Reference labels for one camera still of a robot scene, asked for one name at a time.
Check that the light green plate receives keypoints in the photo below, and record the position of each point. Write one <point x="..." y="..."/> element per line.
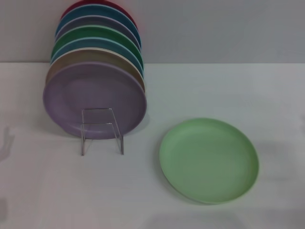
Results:
<point x="207" y="162"/>

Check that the lilac purple plate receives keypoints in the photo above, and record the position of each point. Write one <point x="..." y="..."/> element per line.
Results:
<point x="71" y="95"/>

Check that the beige plate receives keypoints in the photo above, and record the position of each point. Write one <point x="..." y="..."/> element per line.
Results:
<point x="78" y="57"/>

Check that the teal plate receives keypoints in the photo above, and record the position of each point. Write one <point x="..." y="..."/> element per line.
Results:
<point x="78" y="45"/>

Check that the dark green plate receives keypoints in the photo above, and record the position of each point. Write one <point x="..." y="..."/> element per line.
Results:
<point x="78" y="34"/>

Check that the greyish lavender plate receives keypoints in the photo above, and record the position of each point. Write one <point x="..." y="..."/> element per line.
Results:
<point x="78" y="22"/>

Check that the blue plate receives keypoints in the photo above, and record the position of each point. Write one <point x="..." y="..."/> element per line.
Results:
<point x="78" y="13"/>

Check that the red plate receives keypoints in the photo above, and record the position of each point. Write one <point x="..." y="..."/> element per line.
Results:
<point x="71" y="8"/>

